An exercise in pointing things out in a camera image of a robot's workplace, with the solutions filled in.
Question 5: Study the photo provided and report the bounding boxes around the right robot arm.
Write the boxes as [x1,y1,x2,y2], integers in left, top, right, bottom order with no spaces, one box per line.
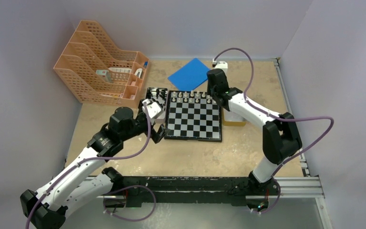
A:
[207,69,303,194]

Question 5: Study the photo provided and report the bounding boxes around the black mounting rail base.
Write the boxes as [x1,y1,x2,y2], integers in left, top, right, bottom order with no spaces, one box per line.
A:
[105,176,281,208]

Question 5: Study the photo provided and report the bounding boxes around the orange mesh file organizer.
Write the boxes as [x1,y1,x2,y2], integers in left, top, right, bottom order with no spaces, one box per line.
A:
[53,20,150,108]

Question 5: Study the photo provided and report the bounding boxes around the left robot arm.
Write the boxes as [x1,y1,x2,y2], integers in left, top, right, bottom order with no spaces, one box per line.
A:
[20,103,165,229]

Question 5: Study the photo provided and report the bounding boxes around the black and white chessboard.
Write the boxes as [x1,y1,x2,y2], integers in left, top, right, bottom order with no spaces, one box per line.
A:
[164,91,223,143]

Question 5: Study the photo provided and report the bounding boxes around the silver tin with black pieces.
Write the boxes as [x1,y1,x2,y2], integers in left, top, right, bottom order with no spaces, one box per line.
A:
[145,87,168,124]

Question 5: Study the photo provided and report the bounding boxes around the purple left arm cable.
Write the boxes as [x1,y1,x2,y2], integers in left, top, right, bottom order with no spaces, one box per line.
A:
[25,104,157,229]

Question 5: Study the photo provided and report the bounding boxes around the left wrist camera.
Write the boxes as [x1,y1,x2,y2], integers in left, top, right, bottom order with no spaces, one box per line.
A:
[142,99,166,124]

